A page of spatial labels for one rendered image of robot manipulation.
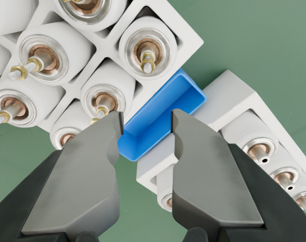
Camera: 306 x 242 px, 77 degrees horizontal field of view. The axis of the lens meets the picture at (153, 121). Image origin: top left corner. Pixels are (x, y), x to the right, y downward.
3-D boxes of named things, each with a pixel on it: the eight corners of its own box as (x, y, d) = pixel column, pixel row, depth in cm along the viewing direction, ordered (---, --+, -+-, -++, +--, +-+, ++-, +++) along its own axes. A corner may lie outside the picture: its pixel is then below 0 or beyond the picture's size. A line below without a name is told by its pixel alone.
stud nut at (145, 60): (138, 61, 25) (137, 63, 24) (149, 54, 25) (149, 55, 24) (146, 74, 26) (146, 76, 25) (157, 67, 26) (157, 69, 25)
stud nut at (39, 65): (30, 69, 29) (27, 71, 28) (27, 57, 28) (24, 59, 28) (43, 70, 29) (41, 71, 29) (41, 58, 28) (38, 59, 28)
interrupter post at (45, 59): (40, 66, 32) (29, 71, 29) (36, 51, 31) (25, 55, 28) (54, 66, 32) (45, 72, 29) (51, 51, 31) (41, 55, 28)
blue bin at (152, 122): (135, 140, 71) (134, 163, 61) (111, 123, 67) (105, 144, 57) (199, 82, 60) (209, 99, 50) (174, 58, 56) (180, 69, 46)
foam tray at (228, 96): (202, 192, 86) (214, 233, 71) (138, 143, 72) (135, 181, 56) (286, 141, 72) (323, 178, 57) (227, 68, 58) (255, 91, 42)
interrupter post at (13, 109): (22, 114, 37) (11, 124, 34) (8, 109, 36) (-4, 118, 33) (24, 104, 36) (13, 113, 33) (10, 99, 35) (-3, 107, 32)
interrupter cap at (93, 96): (96, 74, 33) (95, 76, 32) (134, 98, 35) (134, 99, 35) (77, 107, 36) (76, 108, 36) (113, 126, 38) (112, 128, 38)
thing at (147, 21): (120, 37, 47) (105, 53, 31) (148, 4, 43) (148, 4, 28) (148, 66, 50) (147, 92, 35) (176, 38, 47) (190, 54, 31)
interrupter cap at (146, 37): (114, 52, 31) (114, 53, 31) (148, 15, 29) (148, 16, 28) (147, 84, 34) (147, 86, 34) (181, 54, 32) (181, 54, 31)
